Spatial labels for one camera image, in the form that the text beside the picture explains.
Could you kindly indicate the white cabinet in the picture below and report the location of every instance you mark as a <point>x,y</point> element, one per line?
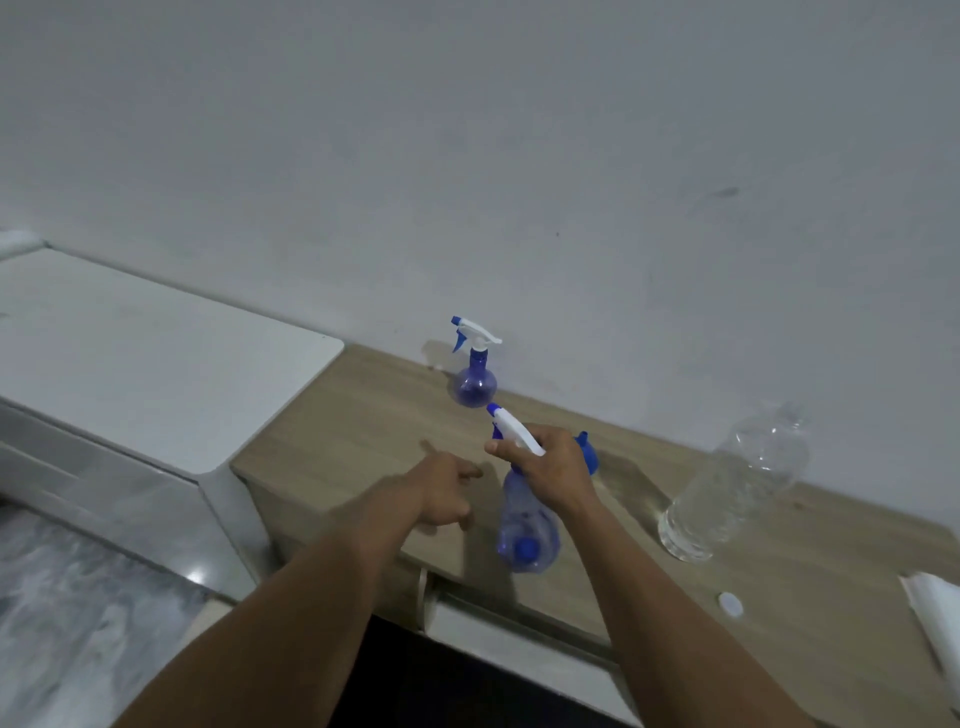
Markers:
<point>150,367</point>

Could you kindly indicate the person's right hand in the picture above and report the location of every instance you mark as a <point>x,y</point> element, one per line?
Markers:
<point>555,469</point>

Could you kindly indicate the clear plastic bottle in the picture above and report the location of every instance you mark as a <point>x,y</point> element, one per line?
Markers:
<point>731,487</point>

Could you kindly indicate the person's right fingers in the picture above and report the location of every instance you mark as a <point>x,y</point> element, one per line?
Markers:
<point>514,450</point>

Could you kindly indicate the white paper sheet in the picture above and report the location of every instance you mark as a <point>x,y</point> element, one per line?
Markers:
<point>937,622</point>

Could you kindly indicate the person's left hand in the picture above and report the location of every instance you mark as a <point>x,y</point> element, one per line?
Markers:
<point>431,491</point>

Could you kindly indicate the large blue spray bottle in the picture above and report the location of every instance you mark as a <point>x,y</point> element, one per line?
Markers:
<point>527,525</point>

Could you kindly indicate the white bottle cap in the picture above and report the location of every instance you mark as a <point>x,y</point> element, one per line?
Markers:
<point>730,605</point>

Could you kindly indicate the small blue spray bottle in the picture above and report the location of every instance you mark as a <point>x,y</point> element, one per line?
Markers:
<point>475,382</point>

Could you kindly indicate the person's right forearm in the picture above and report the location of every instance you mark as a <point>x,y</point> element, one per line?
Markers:
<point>667,630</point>

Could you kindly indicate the person's left forearm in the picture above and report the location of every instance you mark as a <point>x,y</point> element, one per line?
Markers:
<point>285,630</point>

